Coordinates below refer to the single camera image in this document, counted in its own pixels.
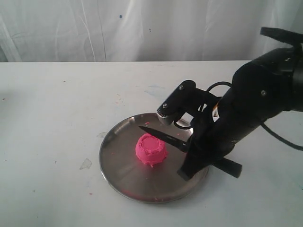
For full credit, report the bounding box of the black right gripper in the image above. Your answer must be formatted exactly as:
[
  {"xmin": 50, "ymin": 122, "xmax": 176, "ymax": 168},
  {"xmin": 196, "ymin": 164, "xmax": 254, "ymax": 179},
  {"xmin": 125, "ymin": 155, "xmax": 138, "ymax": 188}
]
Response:
[{"xmin": 177, "ymin": 94, "xmax": 260, "ymax": 181}]

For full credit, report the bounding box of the pink dough lump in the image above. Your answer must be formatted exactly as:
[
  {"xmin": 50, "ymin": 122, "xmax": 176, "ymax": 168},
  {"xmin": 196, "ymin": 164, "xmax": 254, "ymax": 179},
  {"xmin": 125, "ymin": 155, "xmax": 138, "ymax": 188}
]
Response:
[{"xmin": 135, "ymin": 133, "xmax": 168, "ymax": 167}]

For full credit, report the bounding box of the black knife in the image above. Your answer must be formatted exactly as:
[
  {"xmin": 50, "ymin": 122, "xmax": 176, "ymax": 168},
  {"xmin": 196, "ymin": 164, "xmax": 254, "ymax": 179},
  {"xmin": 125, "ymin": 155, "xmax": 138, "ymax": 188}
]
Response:
[{"xmin": 139, "ymin": 126, "xmax": 242, "ymax": 178}]

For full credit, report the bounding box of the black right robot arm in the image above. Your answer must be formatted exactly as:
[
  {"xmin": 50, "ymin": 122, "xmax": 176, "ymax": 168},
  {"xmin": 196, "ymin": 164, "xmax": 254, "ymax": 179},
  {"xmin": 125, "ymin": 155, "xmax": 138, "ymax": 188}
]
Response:
[{"xmin": 178, "ymin": 27, "xmax": 303, "ymax": 180}]

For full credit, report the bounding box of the round steel plate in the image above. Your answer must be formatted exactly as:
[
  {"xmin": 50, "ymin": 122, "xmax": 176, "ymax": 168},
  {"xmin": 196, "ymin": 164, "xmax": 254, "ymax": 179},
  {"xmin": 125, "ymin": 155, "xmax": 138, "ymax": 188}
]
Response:
[{"xmin": 99, "ymin": 113, "xmax": 209, "ymax": 204}]

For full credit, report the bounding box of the white backdrop curtain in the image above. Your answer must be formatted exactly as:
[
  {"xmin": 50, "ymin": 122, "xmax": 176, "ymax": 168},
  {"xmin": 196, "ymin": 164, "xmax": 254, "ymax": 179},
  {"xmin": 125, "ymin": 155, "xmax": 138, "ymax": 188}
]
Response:
[{"xmin": 0, "ymin": 0, "xmax": 303, "ymax": 62}]

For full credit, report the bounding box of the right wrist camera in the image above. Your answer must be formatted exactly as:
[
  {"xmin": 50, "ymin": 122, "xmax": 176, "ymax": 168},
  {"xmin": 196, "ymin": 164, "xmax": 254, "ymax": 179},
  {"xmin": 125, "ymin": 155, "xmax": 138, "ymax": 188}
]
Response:
[{"xmin": 156, "ymin": 80, "xmax": 220, "ymax": 125}]

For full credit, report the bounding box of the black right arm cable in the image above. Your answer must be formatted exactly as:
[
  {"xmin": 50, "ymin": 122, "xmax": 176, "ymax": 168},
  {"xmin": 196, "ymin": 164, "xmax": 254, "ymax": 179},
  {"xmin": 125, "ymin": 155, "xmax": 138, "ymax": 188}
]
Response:
[{"xmin": 198, "ymin": 81, "xmax": 303, "ymax": 150}]

